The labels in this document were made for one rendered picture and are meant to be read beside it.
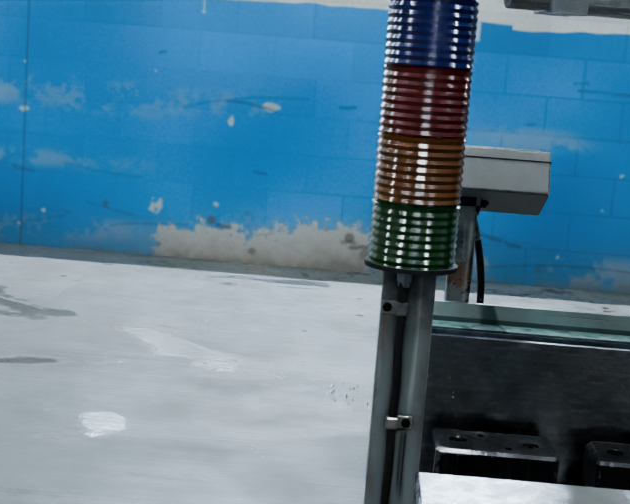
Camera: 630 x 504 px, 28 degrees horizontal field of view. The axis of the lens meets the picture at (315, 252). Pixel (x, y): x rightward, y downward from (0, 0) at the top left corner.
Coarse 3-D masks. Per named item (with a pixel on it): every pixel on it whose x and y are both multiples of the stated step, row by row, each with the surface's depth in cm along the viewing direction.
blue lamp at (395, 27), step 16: (400, 0) 81; (416, 0) 80; (432, 0) 80; (448, 0) 80; (464, 0) 80; (400, 16) 81; (416, 16) 80; (432, 16) 80; (448, 16) 80; (464, 16) 80; (400, 32) 81; (416, 32) 80; (432, 32) 80; (448, 32) 80; (464, 32) 81; (400, 48) 81; (416, 48) 80; (432, 48) 80; (448, 48) 80; (464, 48) 81; (400, 64) 81; (416, 64) 81; (432, 64) 80; (448, 64) 81; (464, 64) 81
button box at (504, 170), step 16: (464, 160) 134; (480, 160) 134; (496, 160) 134; (512, 160) 134; (528, 160) 134; (544, 160) 134; (464, 176) 133; (480, 176) 133; (496, 176) 133; (512, 176) 133; (528, 176) 133; (544, 176) 133; (464, 192) 134; (480, 192) 134; (496, 192) 133; (512, 192) 133; (528, 192) 133; (544, 192) 133; (496, 208) 138; (512, 208) 138; (528, 208) 137
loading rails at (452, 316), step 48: (432, 336) 109; (480, 336) 120; (528, 336) 120; (576, 336) 120; (624, 336) 122; (432, 384) 109; (480, 384) 109; (528, 384) 109; (576, 384) 109; (624, 384) 109; (528, 432) 110; (576, 432) 110; (624, 432) 109; (576, 480) 110
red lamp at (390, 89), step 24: (384, 72) 83; (408, 72) 81; (432, 72) 80; (456, 72) 81; (384, 96) 83; (408, 96) 81; (432, 96) 81; (456, 96) 81; (384, 120) 83; (408, 120) 81; (432, 120) 81; (456, 120) 82
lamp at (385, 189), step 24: (384, 144) 83; (408, 144) 81; (432, 144) 81; (456, 144) 82; (384, 168) 83; (408, 168) 82; (432, 168) 82; (456, 168) 83; (384, 192) 83; (408, 192) 82; (432, 192) 82; (456, 192) 83
